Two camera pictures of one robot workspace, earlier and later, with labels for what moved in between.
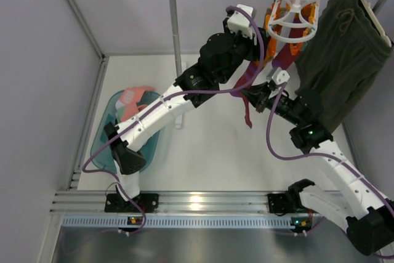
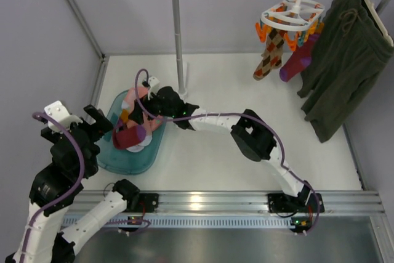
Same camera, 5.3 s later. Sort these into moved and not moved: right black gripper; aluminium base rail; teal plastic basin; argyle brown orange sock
Moved: right black gripper; argyle brown orange sock
Not moved: teal plastic basin; aluminium base rail
